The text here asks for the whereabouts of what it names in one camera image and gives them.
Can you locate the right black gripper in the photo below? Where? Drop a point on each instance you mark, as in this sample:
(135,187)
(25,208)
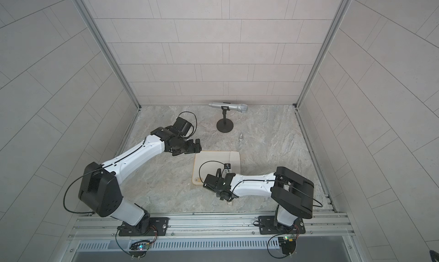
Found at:
(220,196)

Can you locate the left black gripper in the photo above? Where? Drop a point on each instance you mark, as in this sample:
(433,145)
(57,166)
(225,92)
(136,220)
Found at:
(191,146)

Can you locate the white cutting board tan rim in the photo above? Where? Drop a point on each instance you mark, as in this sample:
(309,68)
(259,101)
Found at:
(208,162)

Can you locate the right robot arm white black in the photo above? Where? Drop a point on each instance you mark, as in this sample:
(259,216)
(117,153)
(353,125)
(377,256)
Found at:
(293,193)

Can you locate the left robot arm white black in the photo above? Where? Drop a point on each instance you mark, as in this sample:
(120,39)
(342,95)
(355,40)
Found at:
(100,184)

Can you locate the right green circuit board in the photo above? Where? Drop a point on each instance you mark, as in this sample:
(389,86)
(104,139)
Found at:
(287,245)

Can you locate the green circuit board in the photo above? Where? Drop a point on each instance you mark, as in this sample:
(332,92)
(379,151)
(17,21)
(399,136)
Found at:
(139,248)
(287,245)

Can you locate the left green circuit board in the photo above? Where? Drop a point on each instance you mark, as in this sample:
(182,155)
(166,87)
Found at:
(139,248)

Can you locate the black microphone stand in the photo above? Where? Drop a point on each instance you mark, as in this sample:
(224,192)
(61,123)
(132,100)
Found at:
(225,125)

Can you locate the silver microphone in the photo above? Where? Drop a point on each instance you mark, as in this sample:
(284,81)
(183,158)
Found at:
(229,107)

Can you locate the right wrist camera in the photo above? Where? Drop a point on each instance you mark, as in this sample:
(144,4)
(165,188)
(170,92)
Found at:
(227,168)

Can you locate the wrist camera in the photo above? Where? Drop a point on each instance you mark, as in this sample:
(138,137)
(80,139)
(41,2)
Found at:
(227,168)
(183,127)

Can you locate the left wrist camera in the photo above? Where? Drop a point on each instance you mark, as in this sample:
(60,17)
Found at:
(183,127)

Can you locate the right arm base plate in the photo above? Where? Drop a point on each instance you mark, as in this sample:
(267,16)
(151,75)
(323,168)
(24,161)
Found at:
(268,225)

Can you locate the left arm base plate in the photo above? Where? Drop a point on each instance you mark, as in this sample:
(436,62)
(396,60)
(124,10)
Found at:
(151,226)

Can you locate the aluminium rail frame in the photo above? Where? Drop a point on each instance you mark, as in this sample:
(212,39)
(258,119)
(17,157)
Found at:
(217,225)

